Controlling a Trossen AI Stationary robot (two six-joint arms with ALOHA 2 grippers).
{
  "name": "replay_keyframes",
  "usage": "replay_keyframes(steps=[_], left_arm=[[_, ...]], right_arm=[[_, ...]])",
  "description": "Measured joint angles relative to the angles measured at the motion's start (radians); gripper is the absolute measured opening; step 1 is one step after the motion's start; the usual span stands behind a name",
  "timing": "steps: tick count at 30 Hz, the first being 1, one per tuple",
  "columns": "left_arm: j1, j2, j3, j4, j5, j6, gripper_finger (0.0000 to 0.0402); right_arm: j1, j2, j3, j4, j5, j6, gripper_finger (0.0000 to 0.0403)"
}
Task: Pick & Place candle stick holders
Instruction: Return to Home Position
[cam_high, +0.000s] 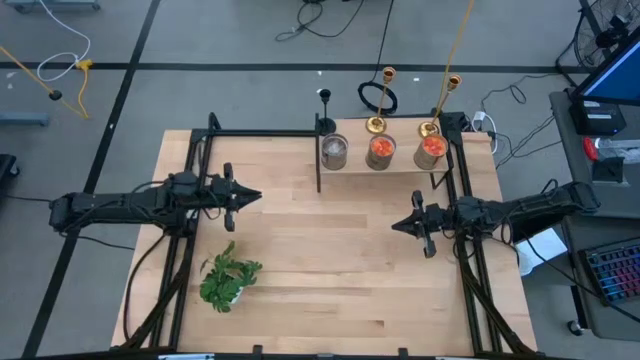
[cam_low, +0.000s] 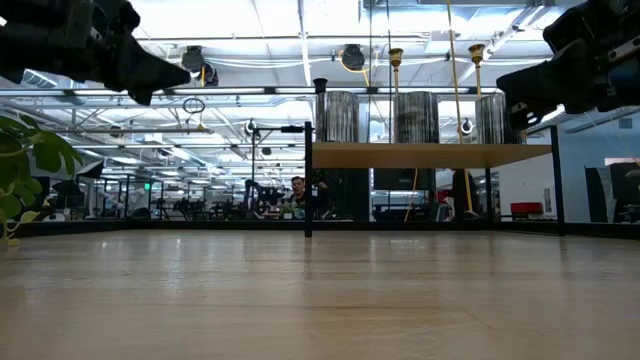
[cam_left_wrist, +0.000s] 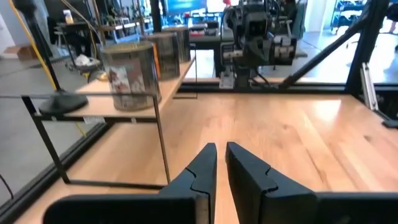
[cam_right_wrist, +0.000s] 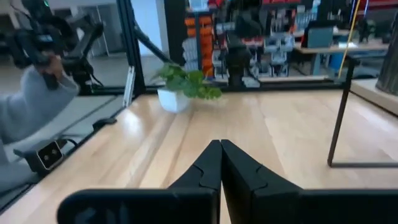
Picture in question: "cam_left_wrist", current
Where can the silver jar white candle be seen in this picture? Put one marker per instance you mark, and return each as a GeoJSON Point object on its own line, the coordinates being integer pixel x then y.
{"type": "Point", "coordinates": [130, 77]}

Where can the glass jar orange candle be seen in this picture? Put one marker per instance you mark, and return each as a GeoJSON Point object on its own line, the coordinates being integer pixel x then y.
{"type": "Point", "coordinates": [169, 56]}
{"type": "Point", "coordinates": [183, 43]}

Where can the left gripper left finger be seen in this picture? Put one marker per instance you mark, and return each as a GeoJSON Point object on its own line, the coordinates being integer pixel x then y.
{"type": "Point", "coordinates": [124, 210]}

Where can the black aluminium station frame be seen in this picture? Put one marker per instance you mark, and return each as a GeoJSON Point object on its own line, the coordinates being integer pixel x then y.
{"type": "Point", "coordinates": [367, 46]}

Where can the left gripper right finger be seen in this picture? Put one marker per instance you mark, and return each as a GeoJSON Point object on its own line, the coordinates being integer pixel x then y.
{"type": "Point", "coordinates": [280, 205]}

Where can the black table clamp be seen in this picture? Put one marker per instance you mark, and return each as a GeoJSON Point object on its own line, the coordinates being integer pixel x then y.
{"type": "Point", "coordinates": [391, 123]}

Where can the silver frame bracket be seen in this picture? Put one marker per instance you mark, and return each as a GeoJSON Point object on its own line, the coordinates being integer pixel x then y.
{"type": "Point", "coordinates": [369, 90]}

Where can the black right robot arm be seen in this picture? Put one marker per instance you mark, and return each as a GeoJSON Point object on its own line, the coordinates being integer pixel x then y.
{"type": "Point", "coordinates": [242, 79]}

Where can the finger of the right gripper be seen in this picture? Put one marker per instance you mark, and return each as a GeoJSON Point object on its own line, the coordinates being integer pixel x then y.
{"type": "Point", "coordinates": [264, 51]}
{"type": "Point", "coordinates": [252, 51]}

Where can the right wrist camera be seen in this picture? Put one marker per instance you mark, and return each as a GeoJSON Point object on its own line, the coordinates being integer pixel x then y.
{"type": "Point", "coordinates": [256, 26]}

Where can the wood shelf riser black frame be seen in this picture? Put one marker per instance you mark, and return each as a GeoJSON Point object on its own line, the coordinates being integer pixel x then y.
{"type": "Point", "coordinates": [99, 107]}

